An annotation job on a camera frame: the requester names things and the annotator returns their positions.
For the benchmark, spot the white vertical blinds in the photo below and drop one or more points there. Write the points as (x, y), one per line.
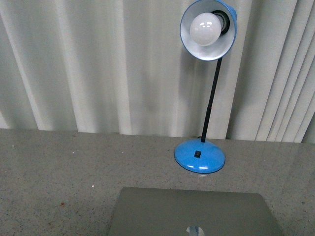
(119, 66)

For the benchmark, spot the white light bulb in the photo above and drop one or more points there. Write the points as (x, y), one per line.
(205, 29)

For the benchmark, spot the blue desk lamp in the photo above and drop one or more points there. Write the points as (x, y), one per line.
(199, 155)

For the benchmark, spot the silver laptop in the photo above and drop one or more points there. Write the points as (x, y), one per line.
(169, 212)

